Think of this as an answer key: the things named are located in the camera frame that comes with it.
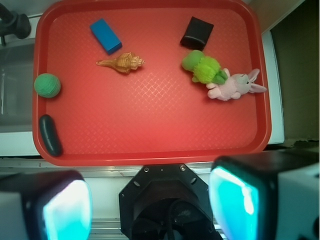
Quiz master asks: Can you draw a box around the blue rectangular block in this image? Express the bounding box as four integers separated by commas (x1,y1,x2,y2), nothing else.
90,19,123,55

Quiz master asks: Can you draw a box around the black clamp knob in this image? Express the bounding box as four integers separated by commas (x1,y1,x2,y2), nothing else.
0,3,32,47

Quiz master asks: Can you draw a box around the pink plush bunny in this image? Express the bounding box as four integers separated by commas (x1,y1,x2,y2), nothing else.
206,68,267,101

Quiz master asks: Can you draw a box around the black folded pouch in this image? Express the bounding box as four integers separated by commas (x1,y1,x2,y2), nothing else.
180,16,214,51

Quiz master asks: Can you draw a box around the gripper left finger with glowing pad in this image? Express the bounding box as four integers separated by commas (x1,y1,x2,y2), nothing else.
0,170,93,240

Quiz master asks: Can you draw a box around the green plush toy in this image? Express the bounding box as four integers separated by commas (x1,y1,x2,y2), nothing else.
181,50,228,85

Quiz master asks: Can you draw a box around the golden conch shell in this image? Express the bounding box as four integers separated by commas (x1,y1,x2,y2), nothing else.
96,52,145,74

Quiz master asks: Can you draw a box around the dark green oblong object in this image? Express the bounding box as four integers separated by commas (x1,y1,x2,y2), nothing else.
39,114,63,157

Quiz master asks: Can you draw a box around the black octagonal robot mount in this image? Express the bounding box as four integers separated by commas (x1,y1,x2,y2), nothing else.
118,164,222,240

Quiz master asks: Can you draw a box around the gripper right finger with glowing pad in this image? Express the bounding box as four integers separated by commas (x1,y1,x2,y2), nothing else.
208,149,320,240

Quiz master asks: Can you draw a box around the red plastic tray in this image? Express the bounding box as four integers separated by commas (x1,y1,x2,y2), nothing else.
32,0,272,167

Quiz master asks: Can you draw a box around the green knitted ball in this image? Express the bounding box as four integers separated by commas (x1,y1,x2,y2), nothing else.
33,73,61,98

